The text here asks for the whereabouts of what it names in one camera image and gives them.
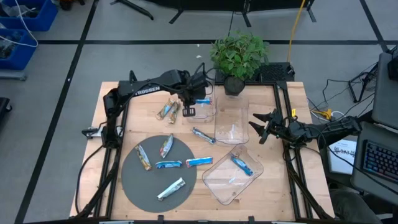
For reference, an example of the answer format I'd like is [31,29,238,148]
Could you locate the yellow cable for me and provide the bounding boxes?
[286,0,307,63]

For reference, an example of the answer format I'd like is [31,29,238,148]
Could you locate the person's leg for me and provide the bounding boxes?
[329,189,384,224]

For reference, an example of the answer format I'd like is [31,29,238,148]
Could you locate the white cable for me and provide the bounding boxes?
[0,0,40,49]

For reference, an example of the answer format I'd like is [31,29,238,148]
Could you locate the black cable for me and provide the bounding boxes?
[74,143,105,215]

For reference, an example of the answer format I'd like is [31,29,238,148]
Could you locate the black stand leg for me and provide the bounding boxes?
[109,0,155,21]

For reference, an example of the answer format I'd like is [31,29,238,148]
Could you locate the clear plastic bin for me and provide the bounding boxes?
[201,143,265,206]
[213,95,250,147]
[182,73,218,124]

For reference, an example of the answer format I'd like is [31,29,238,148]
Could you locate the blue storage bin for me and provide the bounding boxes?
[0,28,39,71]
[0,0,59,32]

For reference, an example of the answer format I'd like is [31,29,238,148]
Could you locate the round grey placemat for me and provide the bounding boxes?
[121,134,198,213]

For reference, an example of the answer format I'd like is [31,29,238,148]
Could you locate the white printed paper sheet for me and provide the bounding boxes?
[328,139,358,175]

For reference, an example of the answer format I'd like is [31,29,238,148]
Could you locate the black partition panel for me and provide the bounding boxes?
[146,0,318,28]

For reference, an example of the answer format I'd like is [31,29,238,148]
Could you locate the grey keyboard tray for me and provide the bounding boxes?
[350,121,398,205]

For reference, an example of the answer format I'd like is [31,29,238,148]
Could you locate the black floor cables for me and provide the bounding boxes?
[306,62,379,116]

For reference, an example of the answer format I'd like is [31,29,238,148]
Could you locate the yellow plug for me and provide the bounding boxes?
[312,108,333,121]

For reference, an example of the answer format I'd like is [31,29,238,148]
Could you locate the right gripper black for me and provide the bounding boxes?
[248,108,295,145]

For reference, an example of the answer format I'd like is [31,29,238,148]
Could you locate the black aluminium table frame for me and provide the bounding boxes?
[70,70,335,224]

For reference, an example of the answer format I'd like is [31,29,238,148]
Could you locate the white green granola bar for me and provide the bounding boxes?
[156,177,187,202]
[159,133,175,159]

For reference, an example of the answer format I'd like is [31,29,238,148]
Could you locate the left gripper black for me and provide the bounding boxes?
[182,70,210,118]

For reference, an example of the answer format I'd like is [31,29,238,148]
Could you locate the dark blue granola bar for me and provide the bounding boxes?
[191,127,216,145]
[230,155,254,177]

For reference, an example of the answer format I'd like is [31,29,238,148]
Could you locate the grey desk panel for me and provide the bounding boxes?
[372,52,398,131]

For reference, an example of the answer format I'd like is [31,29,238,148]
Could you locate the green plant in black pot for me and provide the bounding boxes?
[210,30,271,96]

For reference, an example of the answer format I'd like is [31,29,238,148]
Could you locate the black perforated box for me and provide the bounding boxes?
[215,62,295,83]

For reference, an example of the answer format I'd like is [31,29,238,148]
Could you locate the grey dolly platform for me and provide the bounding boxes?
[0,68,28,82]

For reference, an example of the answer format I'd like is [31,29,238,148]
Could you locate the black backlit keyboard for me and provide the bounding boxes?
[362,139,398,184]

